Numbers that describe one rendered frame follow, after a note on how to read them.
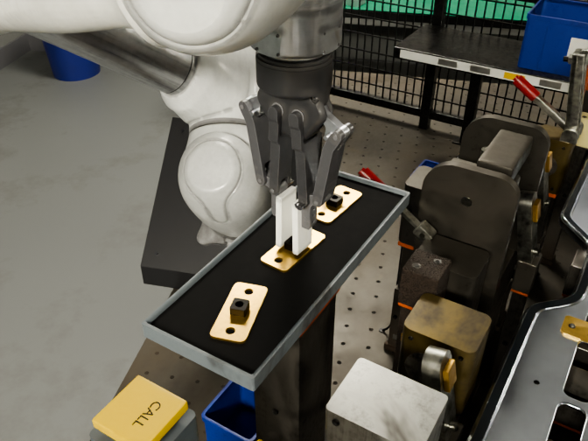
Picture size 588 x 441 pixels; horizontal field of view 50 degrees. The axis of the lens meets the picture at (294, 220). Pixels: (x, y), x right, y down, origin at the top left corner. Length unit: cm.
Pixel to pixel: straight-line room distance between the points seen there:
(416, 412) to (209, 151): 63
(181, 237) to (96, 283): 122
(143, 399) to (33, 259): 220
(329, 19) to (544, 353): 53
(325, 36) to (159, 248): 89
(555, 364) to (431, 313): 19
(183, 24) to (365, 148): 156
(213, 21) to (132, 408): 36
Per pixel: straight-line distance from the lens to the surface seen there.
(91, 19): 49
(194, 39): 38
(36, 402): 221
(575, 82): 126
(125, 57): 109
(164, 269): 137
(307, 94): 60
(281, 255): 73
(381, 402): 65
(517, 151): 93
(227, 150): 110
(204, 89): 115
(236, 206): 112
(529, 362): 88
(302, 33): 57
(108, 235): 280
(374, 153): 188
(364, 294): 137
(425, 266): 83
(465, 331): 78
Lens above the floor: 162
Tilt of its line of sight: 36 degrees down
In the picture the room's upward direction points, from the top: straight up
